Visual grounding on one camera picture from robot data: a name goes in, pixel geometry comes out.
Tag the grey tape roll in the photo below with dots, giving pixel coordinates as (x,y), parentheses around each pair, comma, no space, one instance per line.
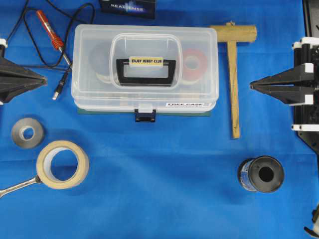
(27,133)

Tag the black tool box handle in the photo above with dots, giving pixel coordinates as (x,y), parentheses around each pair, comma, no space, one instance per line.
(145,81)

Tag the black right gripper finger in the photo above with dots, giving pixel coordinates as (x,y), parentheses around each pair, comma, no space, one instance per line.
(291,95)
(299,74)

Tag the black tool box latch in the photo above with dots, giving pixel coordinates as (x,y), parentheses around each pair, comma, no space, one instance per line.
(145,113)

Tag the wooden mallet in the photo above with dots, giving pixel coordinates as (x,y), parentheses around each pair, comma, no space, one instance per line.
(231,34)

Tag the silver wrench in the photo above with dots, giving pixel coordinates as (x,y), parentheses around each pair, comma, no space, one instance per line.
(35,180)

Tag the black RealSense box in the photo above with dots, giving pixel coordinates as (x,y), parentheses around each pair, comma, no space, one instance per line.
(137,8)

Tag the red tape roll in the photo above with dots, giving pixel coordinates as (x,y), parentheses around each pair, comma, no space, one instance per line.
(194,64)

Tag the blue table cloth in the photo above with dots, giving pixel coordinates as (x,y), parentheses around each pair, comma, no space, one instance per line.
(175,178)

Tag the orange soldering iron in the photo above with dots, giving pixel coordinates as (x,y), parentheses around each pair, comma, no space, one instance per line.
(54,38)

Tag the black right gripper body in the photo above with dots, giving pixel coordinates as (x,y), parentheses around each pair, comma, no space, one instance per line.
(306,113)

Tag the beige masking tape roll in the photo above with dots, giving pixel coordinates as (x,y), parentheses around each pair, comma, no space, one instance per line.
(44,160)

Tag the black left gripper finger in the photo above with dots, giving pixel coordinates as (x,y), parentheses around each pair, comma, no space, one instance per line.
(16,80)

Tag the black solder wire spool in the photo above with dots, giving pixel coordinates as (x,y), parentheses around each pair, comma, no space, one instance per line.
(263,174)

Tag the clear plastic tool box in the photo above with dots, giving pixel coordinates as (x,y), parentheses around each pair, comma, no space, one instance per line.
(95,85)

